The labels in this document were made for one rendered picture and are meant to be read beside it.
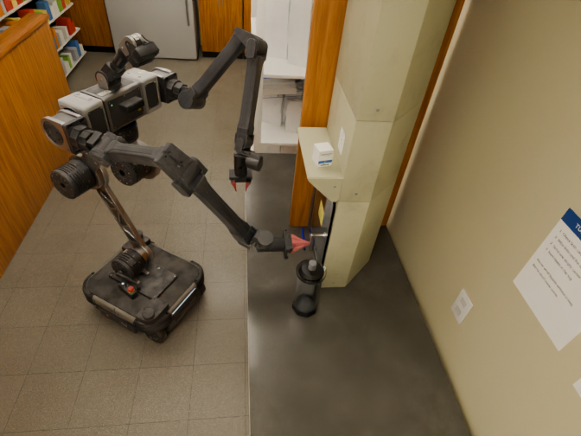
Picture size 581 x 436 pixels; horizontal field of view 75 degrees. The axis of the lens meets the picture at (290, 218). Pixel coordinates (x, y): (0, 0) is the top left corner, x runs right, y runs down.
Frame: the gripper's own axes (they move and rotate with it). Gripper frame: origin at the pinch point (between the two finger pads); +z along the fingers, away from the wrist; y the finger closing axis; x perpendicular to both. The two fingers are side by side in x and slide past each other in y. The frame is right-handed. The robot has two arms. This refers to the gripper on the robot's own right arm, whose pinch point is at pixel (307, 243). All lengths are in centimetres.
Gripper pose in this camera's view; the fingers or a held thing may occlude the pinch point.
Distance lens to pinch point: 149.5
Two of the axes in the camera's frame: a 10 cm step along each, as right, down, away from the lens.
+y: -1.2, -7.4, 6.6
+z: 9.9, -0.1, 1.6
